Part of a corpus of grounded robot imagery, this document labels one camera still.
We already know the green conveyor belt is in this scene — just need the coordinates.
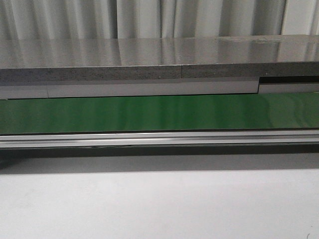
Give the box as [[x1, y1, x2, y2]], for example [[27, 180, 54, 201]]
[[0, 93, 319, 134]]

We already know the grey stone counter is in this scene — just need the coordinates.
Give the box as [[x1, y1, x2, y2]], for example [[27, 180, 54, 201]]
[[0, 35, 319, 100]]

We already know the aluminium conveyor frame rail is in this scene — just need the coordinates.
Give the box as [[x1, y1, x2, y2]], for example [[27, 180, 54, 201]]
[[0, 129, 319, 149]]

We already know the white pleated curtain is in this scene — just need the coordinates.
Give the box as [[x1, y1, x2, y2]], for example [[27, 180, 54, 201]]
[[0, 0, 319, 40]]

